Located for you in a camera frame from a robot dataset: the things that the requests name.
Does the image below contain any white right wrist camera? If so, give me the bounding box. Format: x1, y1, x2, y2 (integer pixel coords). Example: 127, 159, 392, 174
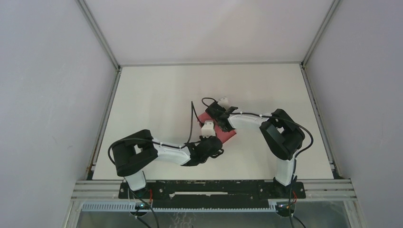
217, 97, 230, 110

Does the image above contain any pink cardboard box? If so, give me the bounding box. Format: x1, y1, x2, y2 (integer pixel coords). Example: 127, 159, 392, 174
198, 112, 236, 143

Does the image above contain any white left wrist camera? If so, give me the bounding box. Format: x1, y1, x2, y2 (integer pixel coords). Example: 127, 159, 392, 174
201, 120, 216, 138

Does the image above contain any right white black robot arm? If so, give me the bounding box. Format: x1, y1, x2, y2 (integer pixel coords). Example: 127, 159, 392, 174
205, 101, 309, 198

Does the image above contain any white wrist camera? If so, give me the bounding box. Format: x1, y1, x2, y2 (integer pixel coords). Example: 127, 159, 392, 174
201, 120, 216, 138
217, 97, 230, 110

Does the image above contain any white slotted cable duct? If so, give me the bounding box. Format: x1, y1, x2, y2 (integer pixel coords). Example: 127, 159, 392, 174
81, 201, 278, 212

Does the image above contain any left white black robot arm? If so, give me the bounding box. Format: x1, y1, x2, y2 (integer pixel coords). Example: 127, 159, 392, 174
107, 129, 224, 198

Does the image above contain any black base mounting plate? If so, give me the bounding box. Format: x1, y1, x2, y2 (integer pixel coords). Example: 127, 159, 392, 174
118, 180, 307, 208

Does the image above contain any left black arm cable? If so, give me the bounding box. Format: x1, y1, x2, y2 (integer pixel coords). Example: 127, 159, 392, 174
107, 101, 205, 166

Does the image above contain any aluminium front frame rail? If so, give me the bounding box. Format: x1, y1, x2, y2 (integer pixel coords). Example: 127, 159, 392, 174
71, 179, 357, 201

